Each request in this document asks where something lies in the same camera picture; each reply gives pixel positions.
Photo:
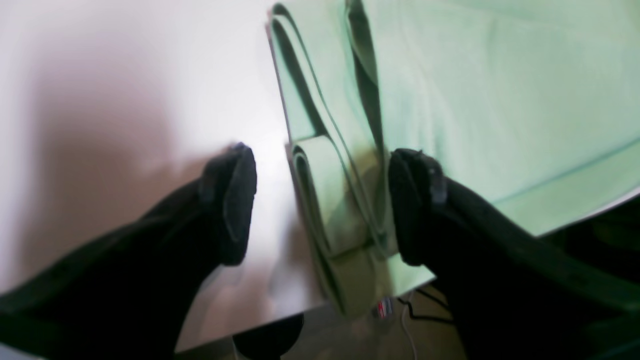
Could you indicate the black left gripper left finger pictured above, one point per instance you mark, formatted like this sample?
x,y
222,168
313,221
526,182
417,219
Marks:
x,y
125,295

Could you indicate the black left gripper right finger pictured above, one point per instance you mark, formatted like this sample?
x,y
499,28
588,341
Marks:
x,y
570,295

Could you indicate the light green T-shirt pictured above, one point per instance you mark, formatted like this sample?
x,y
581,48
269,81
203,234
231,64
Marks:
x,y
532,104

